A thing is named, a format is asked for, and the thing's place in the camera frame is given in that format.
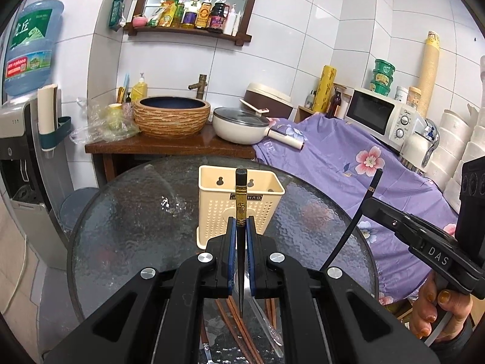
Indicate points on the light blue tube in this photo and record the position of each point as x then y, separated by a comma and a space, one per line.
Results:
125, 85

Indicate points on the blue water jug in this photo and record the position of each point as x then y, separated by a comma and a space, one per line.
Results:
30, 45

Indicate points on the white paper cup sleeve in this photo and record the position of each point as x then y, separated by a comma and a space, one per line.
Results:
47, 106

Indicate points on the dark wooden counter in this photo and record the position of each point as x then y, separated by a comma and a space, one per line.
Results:
170, 148

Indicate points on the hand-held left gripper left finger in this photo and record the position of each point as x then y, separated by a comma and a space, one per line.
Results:
230, 258

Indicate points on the white pan with glass lid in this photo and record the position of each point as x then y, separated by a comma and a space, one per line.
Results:
235, 129

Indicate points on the tan lidded jar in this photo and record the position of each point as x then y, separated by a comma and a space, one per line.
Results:
413, 98

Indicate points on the beige perforated utensil holder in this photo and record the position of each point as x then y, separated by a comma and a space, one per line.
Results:
216, 212

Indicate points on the black chopstick with gold band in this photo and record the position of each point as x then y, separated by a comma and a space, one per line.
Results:
375, 179
240, 197

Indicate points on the tall stack of paper cups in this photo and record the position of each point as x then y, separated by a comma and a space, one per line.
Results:
428, 76

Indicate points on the dark soy sauce bottle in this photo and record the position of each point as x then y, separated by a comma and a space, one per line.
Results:
218, 15

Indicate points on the white electric kettle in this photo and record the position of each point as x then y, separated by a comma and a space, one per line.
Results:
415, 146

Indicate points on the purple floral cloth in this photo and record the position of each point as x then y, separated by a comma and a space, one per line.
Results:
326, 159

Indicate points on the brown glass bottle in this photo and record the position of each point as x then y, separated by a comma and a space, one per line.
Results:
333, 104

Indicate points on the grey water dispenser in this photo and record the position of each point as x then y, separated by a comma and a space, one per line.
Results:
22, 129

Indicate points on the white squeeze bottle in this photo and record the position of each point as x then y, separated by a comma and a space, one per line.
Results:
231, 21

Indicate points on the grey round stool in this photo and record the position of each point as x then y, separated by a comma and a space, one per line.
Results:
77, 208

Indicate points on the pink bowl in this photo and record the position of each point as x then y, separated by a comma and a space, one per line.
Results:
139, 21

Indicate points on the yellow seasoning packet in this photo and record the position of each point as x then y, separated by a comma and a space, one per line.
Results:
166, 13

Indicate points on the wooden crate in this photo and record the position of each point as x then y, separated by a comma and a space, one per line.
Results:
303, 115

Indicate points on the clear plastic bag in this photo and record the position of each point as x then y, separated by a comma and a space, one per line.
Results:
91, 125

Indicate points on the yellow oil bottle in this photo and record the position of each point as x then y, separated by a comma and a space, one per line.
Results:
179, 13

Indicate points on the yellow cup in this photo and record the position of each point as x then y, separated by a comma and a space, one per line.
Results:
115, 115

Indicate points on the teal cup holder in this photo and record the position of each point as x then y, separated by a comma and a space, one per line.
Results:
62, 129

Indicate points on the white plastic bottle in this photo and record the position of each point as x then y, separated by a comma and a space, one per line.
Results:
343, 106

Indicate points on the purple label bottle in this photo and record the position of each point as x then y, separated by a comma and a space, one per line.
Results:
191, 15

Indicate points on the woven pattern sink basin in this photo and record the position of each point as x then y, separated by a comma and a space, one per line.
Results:
170, 121

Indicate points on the round glass table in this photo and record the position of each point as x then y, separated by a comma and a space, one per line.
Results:
132, 235

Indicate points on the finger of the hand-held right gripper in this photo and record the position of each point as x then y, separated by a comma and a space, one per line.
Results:
386, 216

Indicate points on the green hanging packet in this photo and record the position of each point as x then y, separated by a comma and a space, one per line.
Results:
116, 9

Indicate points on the brown and white rice cooker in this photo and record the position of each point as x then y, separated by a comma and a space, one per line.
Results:
272, 102

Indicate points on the yellow soap pump bottle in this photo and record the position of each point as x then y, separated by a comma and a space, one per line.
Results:
139, 90

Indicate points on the small white bottle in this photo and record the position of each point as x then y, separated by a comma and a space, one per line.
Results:
310, 100

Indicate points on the white jar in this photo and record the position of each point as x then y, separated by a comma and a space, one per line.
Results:
401, 94

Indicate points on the white microwave oven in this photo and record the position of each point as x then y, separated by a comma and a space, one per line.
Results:
371, 113

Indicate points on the stacks of white bowls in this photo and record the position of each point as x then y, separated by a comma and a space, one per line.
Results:
454, 136

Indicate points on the pale seasoning packet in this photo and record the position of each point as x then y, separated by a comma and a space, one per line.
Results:
152, 19

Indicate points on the brown label sauce bottle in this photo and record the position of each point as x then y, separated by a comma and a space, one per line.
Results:
203, 15

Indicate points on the yellow wrap roll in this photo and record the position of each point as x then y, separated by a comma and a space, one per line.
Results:
326, 89

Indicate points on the person's right hand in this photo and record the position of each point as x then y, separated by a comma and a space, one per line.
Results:
424, 311

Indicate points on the wooden mirror wall shelf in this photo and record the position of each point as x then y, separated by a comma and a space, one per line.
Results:
189, 32

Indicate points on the brass faucet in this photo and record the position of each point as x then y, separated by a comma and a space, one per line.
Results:
200, 85

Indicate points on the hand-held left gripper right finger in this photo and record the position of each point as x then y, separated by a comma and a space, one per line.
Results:
251, 258

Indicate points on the brown wooden chopstick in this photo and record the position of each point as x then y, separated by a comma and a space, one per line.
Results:
225, 307
268, 311
273, 311
242, 345

